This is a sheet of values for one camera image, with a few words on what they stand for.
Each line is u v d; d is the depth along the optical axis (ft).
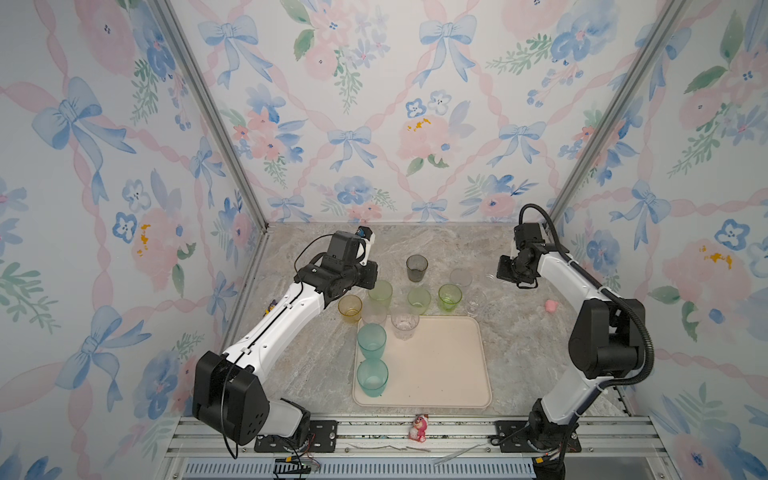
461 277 3.20
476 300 3.15
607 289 1.67
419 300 3.22
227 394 1.31
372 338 2.93
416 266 3.48
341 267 1.99
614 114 2.83
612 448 2.41
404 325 3.04
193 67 2.53
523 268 2.58
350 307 3.12
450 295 3.17
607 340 1.58
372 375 2.65
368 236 2.35
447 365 2.68
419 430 2.40
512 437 2.38
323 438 2.41
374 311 2.98
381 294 3.16
